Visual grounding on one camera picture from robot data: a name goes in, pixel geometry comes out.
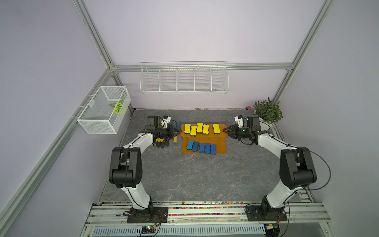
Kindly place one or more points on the aluminium rail frame front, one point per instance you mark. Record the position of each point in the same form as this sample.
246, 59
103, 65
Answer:
185, 213

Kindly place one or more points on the white mesh wall basket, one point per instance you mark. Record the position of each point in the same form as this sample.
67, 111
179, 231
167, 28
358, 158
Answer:
98, 117

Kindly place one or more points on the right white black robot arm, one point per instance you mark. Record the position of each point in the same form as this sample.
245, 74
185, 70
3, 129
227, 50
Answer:
296, 168

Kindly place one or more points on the yellow eraser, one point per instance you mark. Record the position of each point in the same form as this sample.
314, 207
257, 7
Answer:
199, 128
187, 128
205, 129
216, 128
193, 130

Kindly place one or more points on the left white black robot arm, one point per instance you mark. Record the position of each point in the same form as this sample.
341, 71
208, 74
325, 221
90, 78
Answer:
126, 169

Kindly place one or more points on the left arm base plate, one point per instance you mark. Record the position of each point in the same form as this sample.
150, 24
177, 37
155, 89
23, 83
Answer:
150, 215

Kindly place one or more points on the orange wooden two-tier shelf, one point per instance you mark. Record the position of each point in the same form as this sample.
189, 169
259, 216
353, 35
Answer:
211, 138

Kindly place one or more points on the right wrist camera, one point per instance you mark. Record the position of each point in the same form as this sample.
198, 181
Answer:
240, 120

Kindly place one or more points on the white wire wall shelf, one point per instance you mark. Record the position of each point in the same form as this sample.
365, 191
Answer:
184, 77

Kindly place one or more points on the yellow black garden gloves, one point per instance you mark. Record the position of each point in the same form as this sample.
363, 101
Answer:
162, 142

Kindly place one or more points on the potted green plant white pot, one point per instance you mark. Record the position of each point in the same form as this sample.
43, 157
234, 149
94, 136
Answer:
269, 112

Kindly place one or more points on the white vented cable duct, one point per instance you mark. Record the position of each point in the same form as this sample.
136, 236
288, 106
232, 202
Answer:
179, 231

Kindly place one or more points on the blue eraser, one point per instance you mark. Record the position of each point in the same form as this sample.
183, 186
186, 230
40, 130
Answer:
202, 148
195, 146
190, 145
213, 149
207, 148

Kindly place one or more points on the green item in basket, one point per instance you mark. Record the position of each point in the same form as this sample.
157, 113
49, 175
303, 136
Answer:
117, 107

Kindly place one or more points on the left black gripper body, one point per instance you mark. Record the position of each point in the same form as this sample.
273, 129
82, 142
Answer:
166, 133

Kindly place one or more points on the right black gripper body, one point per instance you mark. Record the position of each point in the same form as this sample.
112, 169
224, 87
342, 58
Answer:
239, 133

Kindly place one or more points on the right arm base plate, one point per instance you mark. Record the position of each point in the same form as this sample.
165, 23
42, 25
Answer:
264, 213

